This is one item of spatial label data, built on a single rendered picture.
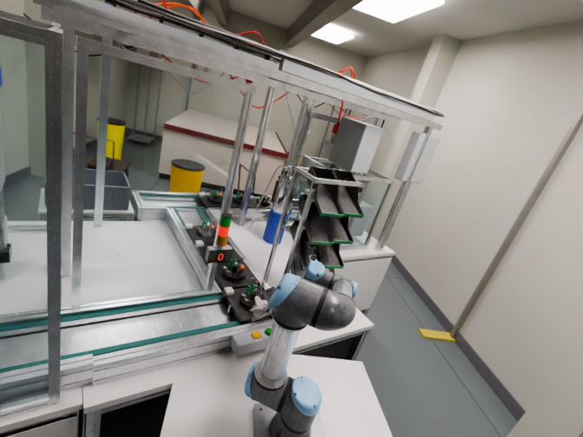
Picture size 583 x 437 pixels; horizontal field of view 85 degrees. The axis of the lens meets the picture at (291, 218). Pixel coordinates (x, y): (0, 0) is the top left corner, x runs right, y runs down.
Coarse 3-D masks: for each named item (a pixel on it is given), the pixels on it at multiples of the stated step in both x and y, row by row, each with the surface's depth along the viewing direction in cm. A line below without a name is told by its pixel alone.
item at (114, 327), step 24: (96, 312) 135; (120, 312) 139; (144, 312) 145; (168, 312) 151; (192, 312) 155; (216, 312) 160; (96, 336) 128; (120, 336) 131; (144, 336) 134; (168, 336) 134
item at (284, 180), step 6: (282, 174) 239; (288, 174) 241; (282, 180) 240; (288, 180) 238; (282, 186) 241; (288, 186) 240; (276, 192) 247; (282, 192) 242; (276, 198) 246; (282, 198) 243; (276, 204) 247; (282, 204) 245; (276, 210) 248; (282, 210) 247; (288, 210) 251
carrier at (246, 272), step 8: (224, 264) 191; (232, 264) 190; (216, 272) 181; (224, 272) 180; (232, 272) 182; (248, 272) 190; (216, 280) 175; (224, 280) 177; (232, 280) 179; (240, 280) 181; (248, 280) 183; (256, 280) 185
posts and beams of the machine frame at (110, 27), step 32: (64, 0) 117; (64, 32) 121; (96, 32) 164; (128, 32) 131; (160, 32) 136; (64, 64) 125; (224, 64) 204; (256, 64) 164; (64, 96) 129; (320, 96) 252; (352, 96) 206; (64, 128) 134; (64, 160) 139; (416, 160) 272; (64, 192) 144; (64, 224) 151; (384, 224) 298; (64, 256) 157
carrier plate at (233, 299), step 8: (240, 288) 174; (256, 288) 178; (264, 288) 180; (232, 296) 166; (232, 304) 160; (240, 304) 162; (240, 312) 156; (248, 312) 158; (240, 320) 151; (256, 320) 156
